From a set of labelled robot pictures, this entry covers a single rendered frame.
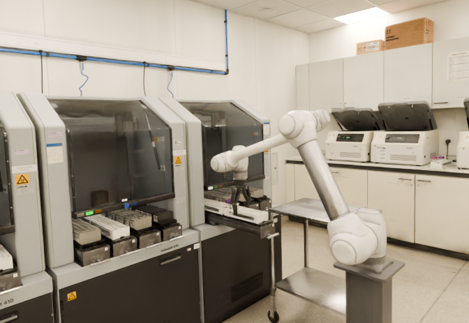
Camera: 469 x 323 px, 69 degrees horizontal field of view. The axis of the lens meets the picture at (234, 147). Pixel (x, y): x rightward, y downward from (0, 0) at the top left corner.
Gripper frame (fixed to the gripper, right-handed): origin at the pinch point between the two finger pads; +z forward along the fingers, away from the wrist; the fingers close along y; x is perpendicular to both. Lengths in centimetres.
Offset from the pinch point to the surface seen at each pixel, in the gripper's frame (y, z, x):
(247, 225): -6.6, 6.2, -11.4
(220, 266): -2.9, 41.3, 18.3
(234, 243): 10.3, 28.8, 18.3
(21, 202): -115, -23, 27
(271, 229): 3.7, 9.2, -21.8
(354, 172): 229, 8, 37
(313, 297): 30, 58, -34
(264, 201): 44.3, 5.7, 18.3
